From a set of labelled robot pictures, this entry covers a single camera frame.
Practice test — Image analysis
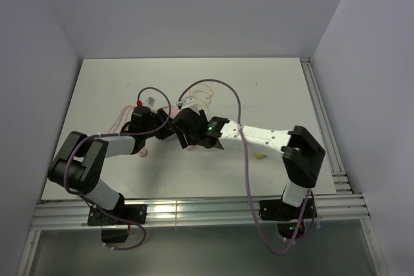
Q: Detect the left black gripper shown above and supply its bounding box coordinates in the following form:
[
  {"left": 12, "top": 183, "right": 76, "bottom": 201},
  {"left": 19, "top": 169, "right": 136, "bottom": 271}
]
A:
[{"left": 142, "top": 109, "right": 176, "bottom": 140}]

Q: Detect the pink power strip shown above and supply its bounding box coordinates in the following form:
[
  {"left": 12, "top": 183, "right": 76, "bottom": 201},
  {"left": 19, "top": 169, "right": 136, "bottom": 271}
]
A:
[{"left": 169, "top": 106, "right": 180, "bottom": 120}]

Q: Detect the yellow plug adapter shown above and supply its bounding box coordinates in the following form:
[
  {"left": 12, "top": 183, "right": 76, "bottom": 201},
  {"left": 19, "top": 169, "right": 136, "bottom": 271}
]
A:
[{"left": 254, "top": 153, "right": 268, "bottom": 160}]

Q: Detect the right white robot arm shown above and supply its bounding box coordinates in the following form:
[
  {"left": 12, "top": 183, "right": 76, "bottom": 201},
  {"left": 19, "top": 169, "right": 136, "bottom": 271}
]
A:
[{"left": 172, "top": 108, "right": 325, "bottom": 218}]

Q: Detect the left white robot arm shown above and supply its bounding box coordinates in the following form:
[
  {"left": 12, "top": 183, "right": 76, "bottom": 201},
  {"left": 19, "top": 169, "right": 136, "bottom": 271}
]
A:
[{"left": 48, "top": 106, "right": 173, "bottom": 224}]

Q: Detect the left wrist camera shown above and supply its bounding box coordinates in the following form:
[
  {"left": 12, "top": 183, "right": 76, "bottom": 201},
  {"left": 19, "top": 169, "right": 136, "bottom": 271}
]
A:
[{"left": 136, "top": 96, "right": 155, "bottom": 109}]

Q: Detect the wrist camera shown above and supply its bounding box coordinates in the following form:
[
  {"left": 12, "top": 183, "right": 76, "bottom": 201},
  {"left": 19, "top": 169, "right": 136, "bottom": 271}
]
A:
[
  {"left": 136, "top": 96, "right": 155, "bottom": 109},
  {"left": 177, "top": 96, "right": 199, "bottom": 113}
]

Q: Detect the pink power cord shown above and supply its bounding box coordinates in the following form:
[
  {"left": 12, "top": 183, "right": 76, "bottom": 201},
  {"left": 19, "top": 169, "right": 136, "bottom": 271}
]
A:
[{"left": 109, "top": 104, "right": 172, "bottom": 159}]

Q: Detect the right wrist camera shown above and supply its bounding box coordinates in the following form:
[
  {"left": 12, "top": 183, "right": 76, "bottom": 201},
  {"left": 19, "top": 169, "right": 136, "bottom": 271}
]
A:
[{"left": 177, "top": 96, "right": 199, "bottom": 113}]

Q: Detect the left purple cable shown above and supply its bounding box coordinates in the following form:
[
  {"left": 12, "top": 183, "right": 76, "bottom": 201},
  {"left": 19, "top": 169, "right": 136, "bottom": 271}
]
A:
[{"left": 63, "top": 87, "right": 171, "bottom": 251}]

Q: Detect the purple cable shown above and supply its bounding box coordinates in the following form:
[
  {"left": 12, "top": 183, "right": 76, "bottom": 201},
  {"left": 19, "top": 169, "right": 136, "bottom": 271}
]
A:
[
  {"left": 63, "top": 87, "right": 171, "bottom": 251},
  {"left": 178, "top": 78, "right": 319, "bottom": 255}
]

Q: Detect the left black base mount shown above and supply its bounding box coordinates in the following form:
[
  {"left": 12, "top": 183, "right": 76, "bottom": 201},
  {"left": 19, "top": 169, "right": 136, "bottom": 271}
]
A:
[{"left": 87, "top": 204, "right": 147, "bottom": 251}]

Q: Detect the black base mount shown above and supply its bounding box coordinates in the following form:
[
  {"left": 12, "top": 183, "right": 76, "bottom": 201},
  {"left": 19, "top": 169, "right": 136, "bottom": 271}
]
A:
[
  {"left": 259, "top": 198, "right": 317, "bottom": 241},
  {"left": 87, "top": 204, "right": 147, "bottom": 251}
]

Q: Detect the aluminium front rail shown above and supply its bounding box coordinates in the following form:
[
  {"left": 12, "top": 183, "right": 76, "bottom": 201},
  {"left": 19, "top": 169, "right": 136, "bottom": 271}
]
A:
[{"left": 30, "top": 194, "right": 370, "bottom": 231}]

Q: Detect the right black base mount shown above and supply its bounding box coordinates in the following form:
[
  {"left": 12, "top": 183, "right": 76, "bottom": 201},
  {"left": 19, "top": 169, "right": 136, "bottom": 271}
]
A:
[{"left": 259, "top": 198, "right": 317, "bottom": 241}]

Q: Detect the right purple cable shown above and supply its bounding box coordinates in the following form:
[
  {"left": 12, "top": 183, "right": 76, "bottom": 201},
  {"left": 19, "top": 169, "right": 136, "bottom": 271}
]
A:
[{"left": 178, "top": 78, "right": 319, "bottom": 255}]

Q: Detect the aluminium side rail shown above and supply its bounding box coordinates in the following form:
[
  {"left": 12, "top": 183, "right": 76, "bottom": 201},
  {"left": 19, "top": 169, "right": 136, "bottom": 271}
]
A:
[{"left": 300, "top": 58, "right": 353, "bottom": 195}]

